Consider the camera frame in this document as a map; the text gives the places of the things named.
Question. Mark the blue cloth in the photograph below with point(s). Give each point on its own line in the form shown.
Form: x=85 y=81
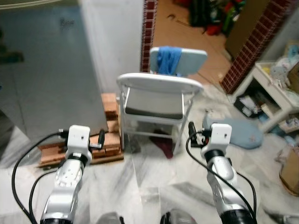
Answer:
x=169 y=59

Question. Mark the grey robot left leg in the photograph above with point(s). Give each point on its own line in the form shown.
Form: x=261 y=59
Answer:
x=110 y=218

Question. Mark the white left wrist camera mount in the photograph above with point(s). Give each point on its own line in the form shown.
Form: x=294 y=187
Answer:
x=78 y=137

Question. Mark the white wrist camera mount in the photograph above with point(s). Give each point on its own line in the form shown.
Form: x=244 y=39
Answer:
x=219 y=135
x=78 y=137

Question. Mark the white folding chair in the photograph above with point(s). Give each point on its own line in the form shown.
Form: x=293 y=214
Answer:
x=154 y=100

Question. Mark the grey fridge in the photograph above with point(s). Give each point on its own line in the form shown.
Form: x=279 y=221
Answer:
x=46 y=70

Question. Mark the red brick stack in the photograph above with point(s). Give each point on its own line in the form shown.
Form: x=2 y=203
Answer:
x=112 y=112

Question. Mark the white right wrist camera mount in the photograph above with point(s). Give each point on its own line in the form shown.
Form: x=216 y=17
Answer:
x=219 y=135

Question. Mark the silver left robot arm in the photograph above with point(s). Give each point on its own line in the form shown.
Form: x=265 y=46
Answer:
x=65 y=186

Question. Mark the brown wooden board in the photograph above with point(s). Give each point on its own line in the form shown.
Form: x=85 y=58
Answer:
x=247 y=28

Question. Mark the brown cardboard box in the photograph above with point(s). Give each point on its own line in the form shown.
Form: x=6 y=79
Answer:
x=290 y=172

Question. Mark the light blue chair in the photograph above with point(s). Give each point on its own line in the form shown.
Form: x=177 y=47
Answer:
x=194 y=59

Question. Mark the white shelf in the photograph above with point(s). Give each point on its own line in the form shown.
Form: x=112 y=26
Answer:
x=268 y=84

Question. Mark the grey robot leg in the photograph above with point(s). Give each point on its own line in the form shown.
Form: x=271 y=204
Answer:
x=110 y=218
x=177 y=217

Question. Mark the grey robot right leg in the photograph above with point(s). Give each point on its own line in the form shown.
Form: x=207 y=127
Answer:
x=177 y=217

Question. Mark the dark red cloth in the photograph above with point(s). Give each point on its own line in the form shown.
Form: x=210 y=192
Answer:
x=163 y=147

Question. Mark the light blue pillow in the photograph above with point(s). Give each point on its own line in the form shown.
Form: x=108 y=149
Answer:
x=238 y=133

